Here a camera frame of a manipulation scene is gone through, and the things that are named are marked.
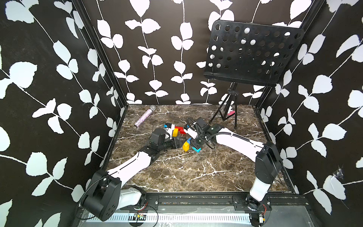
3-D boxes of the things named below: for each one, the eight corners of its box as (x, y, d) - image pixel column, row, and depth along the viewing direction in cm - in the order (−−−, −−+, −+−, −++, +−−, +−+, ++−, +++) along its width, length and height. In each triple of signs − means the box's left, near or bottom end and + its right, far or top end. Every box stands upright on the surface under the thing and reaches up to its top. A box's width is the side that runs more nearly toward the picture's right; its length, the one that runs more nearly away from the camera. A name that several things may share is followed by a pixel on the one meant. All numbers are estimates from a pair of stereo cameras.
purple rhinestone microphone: (134, 125, 108) (133, 123, 106) (152, 107, 122) (151, 104, 119) (138, 127, 107) (137, 125, 105) (156, 108, 120) (155, 105, 118)
